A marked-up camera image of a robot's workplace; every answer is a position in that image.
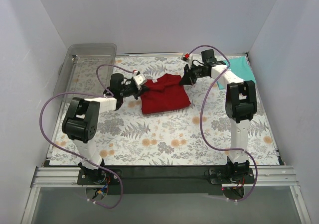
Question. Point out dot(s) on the aluminium frame rail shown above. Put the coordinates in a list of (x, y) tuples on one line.
[(68, 176)]

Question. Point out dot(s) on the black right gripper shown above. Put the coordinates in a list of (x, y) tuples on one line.
[(189, 73)]

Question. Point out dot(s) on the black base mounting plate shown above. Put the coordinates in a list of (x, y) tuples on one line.
[(172, 179)]

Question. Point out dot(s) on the red t shirt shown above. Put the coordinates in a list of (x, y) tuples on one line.
[(164, 94)]

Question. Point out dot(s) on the floral tablecloth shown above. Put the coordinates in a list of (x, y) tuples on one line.
[(127, 137)]

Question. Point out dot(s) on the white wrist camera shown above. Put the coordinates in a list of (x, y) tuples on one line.
[(188, 57), (139, 78)]

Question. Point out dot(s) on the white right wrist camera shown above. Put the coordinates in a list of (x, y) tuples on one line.
[(188, 57)]

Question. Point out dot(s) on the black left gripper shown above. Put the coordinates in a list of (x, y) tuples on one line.
[(137, 90)]

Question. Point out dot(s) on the clear plastic bin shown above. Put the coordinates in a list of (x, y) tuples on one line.
[(87, 68)]

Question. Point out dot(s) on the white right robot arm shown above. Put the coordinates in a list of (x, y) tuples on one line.
[(240, 107)]

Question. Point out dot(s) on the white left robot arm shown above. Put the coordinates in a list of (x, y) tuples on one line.
[(81, 119)]

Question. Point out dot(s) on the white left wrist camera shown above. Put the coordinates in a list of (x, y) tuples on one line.
[(139, 78)]

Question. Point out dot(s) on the folded teal t shirt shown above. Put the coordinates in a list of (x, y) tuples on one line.
[(241, 68)]

